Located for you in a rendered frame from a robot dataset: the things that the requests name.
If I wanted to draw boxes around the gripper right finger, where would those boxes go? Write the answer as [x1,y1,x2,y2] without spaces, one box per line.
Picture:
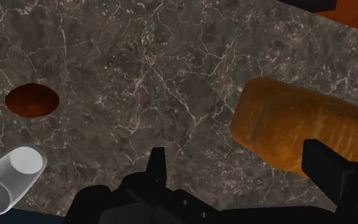
[301,139,358,224]

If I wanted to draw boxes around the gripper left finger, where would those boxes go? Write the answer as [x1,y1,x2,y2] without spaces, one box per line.
[63,146,179,224]

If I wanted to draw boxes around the clear glass cup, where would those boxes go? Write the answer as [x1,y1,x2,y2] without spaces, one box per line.
[0,143,48,216]

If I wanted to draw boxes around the golden brown bread loaf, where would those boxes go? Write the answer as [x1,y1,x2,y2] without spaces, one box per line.
[230,76,358,179]

